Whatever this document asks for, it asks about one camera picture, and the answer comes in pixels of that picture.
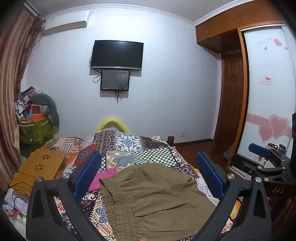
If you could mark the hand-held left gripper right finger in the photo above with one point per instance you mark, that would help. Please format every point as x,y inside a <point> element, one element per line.
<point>209,173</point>

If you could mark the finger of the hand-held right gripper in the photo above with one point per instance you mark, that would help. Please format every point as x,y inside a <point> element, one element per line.
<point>259,150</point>
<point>247,163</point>

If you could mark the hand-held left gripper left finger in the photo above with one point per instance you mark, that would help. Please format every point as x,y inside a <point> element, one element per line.
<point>89,171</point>

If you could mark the olive green pants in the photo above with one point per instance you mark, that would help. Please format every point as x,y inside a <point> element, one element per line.
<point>150,197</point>

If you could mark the folded pink pants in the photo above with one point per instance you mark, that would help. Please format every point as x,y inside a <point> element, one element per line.
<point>101,179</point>

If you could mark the pale purple cloth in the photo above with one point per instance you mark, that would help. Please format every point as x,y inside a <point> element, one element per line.
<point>228,154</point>

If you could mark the orange striped cloth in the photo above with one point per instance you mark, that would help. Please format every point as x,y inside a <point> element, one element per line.
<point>67,144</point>

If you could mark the brown wooden door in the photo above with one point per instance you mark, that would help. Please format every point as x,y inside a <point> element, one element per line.
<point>231,104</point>

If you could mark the yellow curved object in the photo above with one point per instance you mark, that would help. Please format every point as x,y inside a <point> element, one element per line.
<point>112,120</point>

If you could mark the patchwork printed blanket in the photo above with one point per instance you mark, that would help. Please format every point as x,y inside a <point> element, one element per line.
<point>148,155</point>

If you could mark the small white red label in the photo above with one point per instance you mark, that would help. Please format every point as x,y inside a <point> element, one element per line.
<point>266,79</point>

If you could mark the grey long pillow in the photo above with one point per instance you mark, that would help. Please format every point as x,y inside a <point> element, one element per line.
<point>50,104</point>

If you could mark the pile of printed cloths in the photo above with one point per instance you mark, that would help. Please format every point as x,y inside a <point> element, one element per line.
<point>24,104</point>

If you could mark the striped brown curtain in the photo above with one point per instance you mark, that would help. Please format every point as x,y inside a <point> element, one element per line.
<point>13,81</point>

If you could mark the wooden overhead cabinet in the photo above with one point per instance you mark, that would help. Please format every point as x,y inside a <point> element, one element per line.
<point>219,30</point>

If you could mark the white air conditioner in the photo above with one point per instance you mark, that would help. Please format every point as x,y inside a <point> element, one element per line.
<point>67,20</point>

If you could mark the white wall socket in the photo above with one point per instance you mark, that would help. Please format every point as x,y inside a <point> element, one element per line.
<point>182,133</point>

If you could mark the small black wall monitor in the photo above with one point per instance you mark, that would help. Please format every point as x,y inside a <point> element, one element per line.
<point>114,80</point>

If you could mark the black wall television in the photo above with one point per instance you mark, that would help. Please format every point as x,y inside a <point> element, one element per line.
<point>116,54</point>

